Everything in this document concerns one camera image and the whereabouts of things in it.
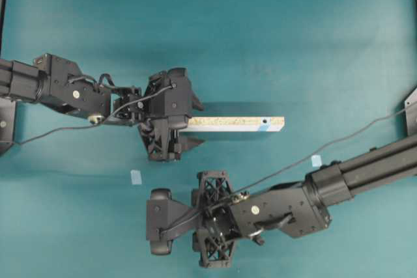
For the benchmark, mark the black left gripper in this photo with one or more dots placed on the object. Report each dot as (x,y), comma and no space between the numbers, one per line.
(162,142)

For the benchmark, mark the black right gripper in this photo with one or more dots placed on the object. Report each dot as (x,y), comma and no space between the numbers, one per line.
(216,234)

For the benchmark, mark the white particle board plank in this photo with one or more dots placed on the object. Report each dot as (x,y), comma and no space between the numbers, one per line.
(235,124)

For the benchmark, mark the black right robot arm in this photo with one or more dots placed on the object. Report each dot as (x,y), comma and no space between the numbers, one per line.
(300,208)

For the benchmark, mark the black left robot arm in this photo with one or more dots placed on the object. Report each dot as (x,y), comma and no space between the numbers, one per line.
(59,84)

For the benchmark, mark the left blue tape marker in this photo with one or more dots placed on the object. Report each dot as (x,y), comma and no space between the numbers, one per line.
(136,178)

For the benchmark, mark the blue tape marker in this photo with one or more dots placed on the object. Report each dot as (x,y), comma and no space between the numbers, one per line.
(136,178)
(316,160)

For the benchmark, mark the right blue tape marker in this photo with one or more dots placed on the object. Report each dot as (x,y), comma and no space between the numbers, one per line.
(316,160)

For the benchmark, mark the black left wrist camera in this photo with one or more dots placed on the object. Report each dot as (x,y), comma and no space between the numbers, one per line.
(173,104)

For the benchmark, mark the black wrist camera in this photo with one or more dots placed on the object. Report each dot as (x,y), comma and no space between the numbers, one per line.
(166,220)
(173,104)

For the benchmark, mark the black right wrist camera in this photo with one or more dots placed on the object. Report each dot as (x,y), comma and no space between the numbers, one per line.
(166,220)

